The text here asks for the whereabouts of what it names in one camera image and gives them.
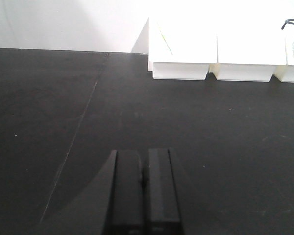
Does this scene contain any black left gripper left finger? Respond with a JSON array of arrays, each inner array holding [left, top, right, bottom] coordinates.
[[40, 150, 144, 235]]

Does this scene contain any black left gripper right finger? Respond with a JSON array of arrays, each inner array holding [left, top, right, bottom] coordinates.
[[144, 148, 184, 235]]

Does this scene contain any left white storage bin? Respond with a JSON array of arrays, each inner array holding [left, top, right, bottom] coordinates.
[[131, 17, 217, 81]]

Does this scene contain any right white storage bin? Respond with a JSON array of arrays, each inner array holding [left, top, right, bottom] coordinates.
[[273, 27, 294, 83]]

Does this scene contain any middle white storage bin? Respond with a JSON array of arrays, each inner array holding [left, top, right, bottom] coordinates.
[[209, 32, 287, 82]]

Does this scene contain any white storage bin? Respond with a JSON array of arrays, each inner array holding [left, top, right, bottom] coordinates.
[[273, 27, 294, 83], [131, 17, 217, 81], [209, 32, 287, 82]]

